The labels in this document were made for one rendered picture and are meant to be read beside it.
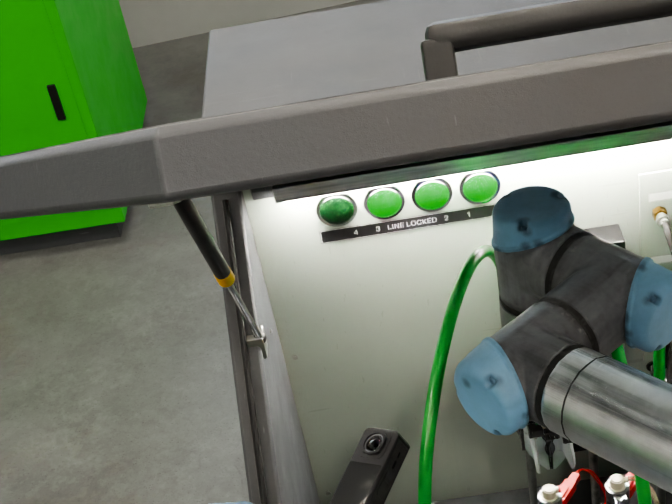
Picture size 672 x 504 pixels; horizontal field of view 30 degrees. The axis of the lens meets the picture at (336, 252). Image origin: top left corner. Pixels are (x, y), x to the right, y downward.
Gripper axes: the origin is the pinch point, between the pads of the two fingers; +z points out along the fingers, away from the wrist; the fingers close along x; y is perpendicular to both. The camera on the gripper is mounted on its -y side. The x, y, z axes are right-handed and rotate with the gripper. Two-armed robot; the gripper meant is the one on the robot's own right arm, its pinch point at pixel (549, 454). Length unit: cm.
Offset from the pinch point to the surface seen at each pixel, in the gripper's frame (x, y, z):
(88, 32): -101, -264, 61
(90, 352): -109, -184, 124
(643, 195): 18.2, -31.9, -9.8
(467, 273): -6.0, -8.9, -19.7
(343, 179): -18.2, -29.4, -20.8
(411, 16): -7, -58, -27
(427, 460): -13.2, 8.2, -10.3
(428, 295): -10.2, -32.3, 1.1
